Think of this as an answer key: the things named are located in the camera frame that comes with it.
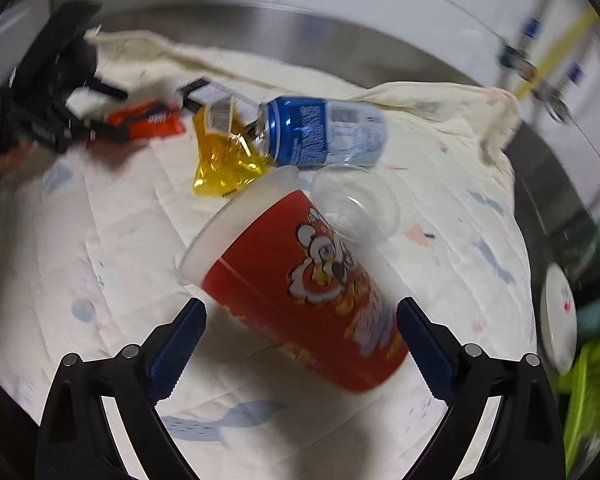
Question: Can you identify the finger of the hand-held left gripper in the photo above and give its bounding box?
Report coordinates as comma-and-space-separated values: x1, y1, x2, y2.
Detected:
62, 112, 131, 145
82, 74, 129, 101

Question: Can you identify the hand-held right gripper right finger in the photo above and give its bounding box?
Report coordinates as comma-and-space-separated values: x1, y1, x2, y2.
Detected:
396, 296, 566, 480

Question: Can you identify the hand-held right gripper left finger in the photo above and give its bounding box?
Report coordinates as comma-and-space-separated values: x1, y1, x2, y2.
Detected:
36, 297, 208, 480

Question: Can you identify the orange snack wrapper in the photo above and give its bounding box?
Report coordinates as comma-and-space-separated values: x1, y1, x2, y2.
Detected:
87, 101, 187, 145

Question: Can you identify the printed red plastic cup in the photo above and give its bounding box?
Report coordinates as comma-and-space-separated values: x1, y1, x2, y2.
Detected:
180, 167, 410, 393

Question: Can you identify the black white wrapper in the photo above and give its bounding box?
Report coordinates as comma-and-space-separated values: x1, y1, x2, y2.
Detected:
177, 77, 236, 111

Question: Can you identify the cream quilted cloth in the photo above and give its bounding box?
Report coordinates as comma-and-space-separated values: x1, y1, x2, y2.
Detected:
0, 27, 538, 480

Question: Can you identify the yellow plastic wrapper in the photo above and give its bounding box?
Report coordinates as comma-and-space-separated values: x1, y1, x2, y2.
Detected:
191, 100, 276, 198

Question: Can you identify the white plate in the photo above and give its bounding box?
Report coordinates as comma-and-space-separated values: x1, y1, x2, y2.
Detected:
539, 262, 578, 376

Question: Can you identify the clear plastic cup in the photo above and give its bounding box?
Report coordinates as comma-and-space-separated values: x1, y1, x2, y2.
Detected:
311, 164, 401, 242

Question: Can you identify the green plastic dish rack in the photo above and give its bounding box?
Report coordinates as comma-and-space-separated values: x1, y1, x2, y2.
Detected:
560, 330, 600, 480

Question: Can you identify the blue drink can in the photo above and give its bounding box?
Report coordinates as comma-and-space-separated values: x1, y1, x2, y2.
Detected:
252, 96, 390, 170

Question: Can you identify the braided metal hose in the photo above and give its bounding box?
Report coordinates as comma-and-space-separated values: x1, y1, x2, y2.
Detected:
540, 35, 600, 121
497, 0, 556, 76

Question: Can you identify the yellow hose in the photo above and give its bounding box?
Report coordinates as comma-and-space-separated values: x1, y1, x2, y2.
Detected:
512, 7, 600, 101

